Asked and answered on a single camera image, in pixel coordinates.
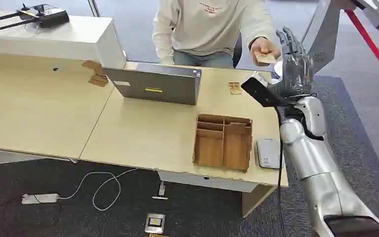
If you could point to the person's left hand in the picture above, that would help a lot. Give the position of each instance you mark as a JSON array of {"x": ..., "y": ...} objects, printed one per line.
[{"x": 264, "y": 45}]

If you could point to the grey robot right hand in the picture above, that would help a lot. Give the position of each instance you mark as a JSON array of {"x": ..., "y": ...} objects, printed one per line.
[{"x": 295, "y": 73}]

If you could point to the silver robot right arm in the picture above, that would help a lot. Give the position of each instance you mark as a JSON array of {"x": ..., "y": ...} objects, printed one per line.
[{"x": 320, "y": 170}]

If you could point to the dark chair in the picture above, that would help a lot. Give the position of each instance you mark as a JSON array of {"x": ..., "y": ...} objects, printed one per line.
[{"x": 238, "y": 50}]

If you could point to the grey metal panel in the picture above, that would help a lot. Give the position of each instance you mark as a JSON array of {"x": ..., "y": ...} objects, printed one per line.
[{"x": 323, "y": 36}]

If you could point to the small wooden card stand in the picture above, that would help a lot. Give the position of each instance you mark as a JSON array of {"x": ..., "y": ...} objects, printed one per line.
[{"x": 234, "y": 88}]

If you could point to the person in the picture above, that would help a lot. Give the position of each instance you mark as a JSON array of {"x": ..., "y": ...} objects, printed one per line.
[{"x": 206, "y": 29}]

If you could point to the red barrier strip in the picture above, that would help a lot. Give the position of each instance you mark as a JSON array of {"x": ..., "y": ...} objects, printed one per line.
[{"x": 372, "y": 45}]

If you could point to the pale grey card reader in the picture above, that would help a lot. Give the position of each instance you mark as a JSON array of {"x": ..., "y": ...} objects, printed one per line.
[{"x": 268, "y": 153}]

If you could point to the wooden compartment box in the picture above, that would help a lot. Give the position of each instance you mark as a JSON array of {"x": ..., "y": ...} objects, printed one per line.
[{"x": 223, "y": 144}]

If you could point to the grey laptop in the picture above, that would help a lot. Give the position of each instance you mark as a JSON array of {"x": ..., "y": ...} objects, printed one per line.
[{"x": 156, "y": 85}]

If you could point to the brown cardboard piece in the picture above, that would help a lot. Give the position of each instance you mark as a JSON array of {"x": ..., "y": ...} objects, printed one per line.
[{"x": 97, "y": 75}]

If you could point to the grey metal pole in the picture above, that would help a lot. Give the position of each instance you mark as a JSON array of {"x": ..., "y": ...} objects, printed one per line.
[{"x": 94, "y": 7}]

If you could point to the white plug adapter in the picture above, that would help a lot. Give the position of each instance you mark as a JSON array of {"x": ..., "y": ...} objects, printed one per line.
[{"x": 161, "y": 193}]

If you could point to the white counter block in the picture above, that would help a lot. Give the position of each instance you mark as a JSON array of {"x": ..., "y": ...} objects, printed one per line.
[{"x": 62, "y": 41}]

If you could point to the silver floor socket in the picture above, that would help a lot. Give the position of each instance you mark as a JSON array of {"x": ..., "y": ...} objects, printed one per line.
[{"x": 155, "y": 223}]

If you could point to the black router with antennas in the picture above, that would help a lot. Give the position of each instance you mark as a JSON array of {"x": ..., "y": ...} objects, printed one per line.
[{"x": 45, "y": 14}]

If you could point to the white power strip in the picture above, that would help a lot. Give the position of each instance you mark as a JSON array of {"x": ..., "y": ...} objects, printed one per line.
[{"x": 40, "y": 198}]

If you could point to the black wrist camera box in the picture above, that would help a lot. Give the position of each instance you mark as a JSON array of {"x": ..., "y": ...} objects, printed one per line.
[{"x": 260, "y": 91}]

